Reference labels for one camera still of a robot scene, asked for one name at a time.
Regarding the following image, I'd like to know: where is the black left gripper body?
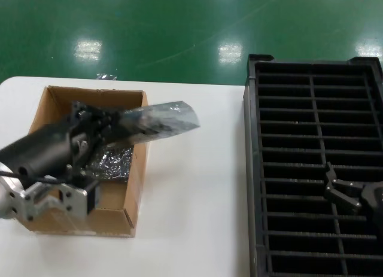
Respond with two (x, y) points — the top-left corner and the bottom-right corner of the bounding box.
(0, 118), (99, 176)

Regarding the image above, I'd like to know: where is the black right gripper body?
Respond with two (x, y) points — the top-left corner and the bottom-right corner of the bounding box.
(360, 182), (383, 230)

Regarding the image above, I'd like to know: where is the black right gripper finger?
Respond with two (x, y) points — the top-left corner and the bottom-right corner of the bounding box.
(324, 162), (364, 215)

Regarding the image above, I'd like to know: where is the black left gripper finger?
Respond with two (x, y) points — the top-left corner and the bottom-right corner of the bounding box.
(89, 120), (128, 146)
(71, 101), (122, 122)

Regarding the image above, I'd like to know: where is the silver antistatic bag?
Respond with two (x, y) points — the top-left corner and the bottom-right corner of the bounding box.
(119, 99), (201, 146)

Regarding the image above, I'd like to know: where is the brown cardboard box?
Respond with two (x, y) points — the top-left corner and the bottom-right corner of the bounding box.
(19, 85), (150, 238)

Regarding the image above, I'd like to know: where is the black slotted plastic container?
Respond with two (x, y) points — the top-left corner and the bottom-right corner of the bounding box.
(244, 53), (383, 277)

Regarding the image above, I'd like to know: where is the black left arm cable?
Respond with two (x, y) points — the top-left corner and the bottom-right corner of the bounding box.
(0, 169), (74, 185)

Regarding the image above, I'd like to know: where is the silver left wrist bracket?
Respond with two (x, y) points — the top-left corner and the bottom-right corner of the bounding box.
(16, 181), (89, 227)

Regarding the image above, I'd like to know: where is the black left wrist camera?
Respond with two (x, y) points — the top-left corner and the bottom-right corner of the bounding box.
(85, 181), (101, 214)

